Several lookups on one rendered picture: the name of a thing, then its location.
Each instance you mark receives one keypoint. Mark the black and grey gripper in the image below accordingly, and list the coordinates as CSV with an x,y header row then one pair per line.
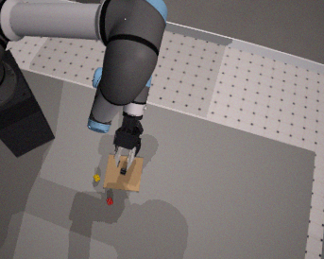
x,y
125,139

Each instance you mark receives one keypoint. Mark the tan flat mat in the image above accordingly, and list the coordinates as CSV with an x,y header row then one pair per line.
x,y
130,181

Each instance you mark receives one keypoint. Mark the yellow die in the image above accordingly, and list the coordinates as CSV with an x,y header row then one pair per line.
x,y
96,177

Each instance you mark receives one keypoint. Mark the red die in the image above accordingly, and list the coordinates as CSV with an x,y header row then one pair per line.
x,y
109,201

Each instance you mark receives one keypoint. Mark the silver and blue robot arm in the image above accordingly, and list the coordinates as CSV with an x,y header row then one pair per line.
x,y
132,28

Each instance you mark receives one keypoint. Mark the black die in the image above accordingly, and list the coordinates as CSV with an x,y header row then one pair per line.
x,y
123,171

